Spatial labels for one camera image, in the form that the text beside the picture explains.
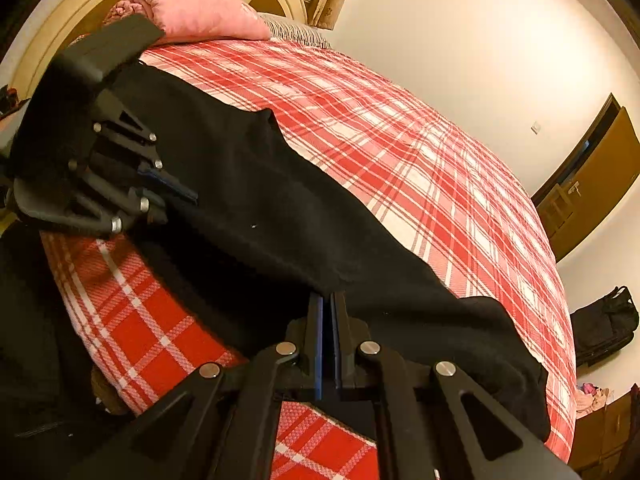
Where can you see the cream round headboard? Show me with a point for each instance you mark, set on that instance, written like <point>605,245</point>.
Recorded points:
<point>75,5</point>

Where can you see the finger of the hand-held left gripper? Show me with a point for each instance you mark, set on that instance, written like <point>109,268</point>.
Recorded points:
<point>125,210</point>
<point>165,182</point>

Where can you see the wooden cabinet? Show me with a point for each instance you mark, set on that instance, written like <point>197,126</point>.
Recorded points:
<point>615,435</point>

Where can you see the pink clothes pile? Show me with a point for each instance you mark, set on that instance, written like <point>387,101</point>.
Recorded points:
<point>590,400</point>

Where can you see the grey striped pillow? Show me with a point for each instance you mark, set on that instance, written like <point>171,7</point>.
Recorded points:
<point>295,32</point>

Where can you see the white wall switch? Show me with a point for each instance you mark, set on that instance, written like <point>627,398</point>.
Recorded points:
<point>536,127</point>

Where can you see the person's black clothing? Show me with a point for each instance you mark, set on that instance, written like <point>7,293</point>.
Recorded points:
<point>35,360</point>

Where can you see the black bag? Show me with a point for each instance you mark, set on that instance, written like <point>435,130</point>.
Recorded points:
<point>605,325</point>

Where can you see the black pants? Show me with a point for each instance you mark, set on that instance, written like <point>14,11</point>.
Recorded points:
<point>280,220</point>

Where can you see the pink folded blanket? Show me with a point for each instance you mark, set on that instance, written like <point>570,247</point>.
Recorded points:
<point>200,12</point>

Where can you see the red plaid bed sheet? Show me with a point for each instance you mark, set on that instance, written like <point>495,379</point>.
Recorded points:
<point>400,135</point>

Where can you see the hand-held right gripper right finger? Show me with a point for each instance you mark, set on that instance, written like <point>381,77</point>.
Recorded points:
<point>335,350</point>

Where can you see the brown wooden door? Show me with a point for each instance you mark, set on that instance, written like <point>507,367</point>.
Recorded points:
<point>600,175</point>

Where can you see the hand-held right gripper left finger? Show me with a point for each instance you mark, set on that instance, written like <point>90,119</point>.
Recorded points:
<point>318,350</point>

